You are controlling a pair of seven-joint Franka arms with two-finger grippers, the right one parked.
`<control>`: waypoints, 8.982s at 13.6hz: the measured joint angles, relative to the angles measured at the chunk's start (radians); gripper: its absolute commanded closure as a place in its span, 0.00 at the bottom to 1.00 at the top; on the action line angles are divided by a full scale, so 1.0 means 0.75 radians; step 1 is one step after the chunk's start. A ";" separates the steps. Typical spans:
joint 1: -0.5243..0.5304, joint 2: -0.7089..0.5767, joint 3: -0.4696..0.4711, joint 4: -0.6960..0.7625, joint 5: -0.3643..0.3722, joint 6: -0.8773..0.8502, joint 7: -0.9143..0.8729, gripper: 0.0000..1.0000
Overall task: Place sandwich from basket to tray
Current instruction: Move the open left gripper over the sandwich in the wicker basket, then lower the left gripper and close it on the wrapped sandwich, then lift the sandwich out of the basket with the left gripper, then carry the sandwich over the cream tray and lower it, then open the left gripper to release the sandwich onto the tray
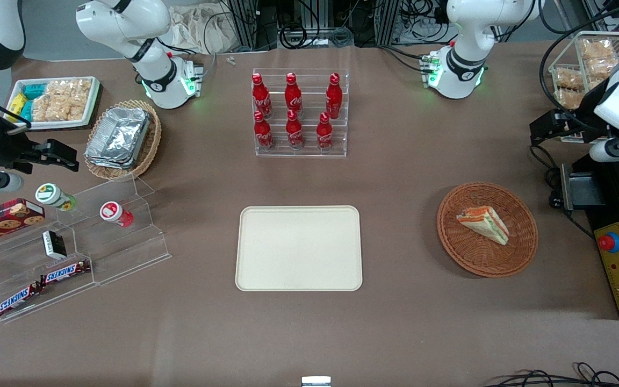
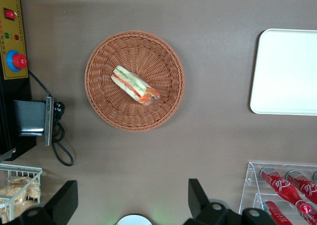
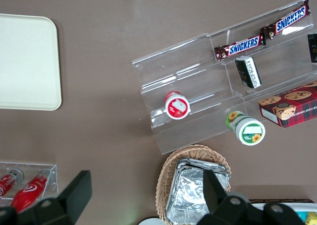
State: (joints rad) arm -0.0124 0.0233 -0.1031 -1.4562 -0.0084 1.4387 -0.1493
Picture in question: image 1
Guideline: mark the triangular sandwich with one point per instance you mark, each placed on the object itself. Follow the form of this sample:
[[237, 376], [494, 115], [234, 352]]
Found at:
[[484, 223]]

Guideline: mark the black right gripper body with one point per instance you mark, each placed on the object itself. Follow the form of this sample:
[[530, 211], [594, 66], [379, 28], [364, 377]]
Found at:
[[7, 150]]

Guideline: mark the white rectangular snack tray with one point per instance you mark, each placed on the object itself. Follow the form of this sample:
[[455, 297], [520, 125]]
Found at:
[[51, 125]]

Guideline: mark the small bagged cracker snack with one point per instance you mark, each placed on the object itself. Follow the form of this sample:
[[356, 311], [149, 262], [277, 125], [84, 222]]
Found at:
[[568, 78], [567, 99]]

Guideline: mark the red cola bottle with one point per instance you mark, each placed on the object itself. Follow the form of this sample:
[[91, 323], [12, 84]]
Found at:
[[263, 134], [294, 133], [324, 135], [293, 97], [334, 97], [262, 97]]

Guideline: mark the teal snack packet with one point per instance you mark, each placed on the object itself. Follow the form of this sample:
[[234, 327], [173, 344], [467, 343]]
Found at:
[[26, 110], [34, 90]]

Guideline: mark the large bagged cracker snack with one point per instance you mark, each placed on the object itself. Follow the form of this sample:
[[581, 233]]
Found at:
[[598, 59]]

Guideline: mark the beige cloth bag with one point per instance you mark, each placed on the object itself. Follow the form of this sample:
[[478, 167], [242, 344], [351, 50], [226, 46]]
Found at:
[[196, 29]]

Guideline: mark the beige rectangular tray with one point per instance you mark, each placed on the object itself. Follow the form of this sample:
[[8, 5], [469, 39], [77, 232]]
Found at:
[[299, 247]]

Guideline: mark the small white block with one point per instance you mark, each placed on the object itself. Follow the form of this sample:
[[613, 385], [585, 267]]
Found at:
[[316, 381]]

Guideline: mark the clear acrylic bottle rack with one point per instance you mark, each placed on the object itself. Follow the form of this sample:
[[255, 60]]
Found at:
[[309, 86]]

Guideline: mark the small black box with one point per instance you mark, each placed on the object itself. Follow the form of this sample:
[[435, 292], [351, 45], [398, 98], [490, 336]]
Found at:
[[54, 244]]

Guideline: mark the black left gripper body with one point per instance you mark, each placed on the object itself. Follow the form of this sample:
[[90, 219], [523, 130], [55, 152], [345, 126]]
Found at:
[[574, 123]]

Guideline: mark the stacked aluminium foil containers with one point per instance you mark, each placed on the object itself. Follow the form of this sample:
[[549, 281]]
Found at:
[[119, 137]]

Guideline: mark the red lidded drink cup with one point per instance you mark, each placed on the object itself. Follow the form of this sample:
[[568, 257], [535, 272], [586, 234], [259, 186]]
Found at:
[[113, 212]]

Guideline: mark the clear acrylic stepped display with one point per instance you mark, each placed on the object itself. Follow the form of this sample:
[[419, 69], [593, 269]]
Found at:
[[127, 252]]

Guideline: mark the clear bags of rice crackers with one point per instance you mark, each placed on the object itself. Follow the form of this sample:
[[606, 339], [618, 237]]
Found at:
[[62, 99]]

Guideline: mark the round brown wicker basket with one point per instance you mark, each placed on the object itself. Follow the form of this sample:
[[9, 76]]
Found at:
[[476, 263]]

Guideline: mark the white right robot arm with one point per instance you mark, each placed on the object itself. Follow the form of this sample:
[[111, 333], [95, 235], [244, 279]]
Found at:
[[127, 27]]

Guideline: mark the red cookie box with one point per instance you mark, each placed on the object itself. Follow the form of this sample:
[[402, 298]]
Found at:
[[3, 220]]

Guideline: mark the green lidded drink cup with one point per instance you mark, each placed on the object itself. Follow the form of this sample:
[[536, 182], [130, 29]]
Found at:
[[51, 194]]

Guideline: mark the snickers bar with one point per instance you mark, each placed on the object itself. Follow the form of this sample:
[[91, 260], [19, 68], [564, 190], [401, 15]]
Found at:
[[16, 300], [65, 272]]

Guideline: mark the oval light wicker basket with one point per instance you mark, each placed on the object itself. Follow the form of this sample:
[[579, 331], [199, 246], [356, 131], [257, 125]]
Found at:
[[151, 145]]

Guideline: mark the yellow snack packet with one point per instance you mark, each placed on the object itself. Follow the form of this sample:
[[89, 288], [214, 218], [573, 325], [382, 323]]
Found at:
[[17, 103]]

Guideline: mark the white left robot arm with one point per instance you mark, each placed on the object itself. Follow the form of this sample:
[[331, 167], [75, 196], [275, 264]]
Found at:
[[465, 32]]

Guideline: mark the aluminium frame post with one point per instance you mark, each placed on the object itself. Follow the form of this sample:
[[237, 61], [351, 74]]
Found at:
[[242, 24], [387, 21]]

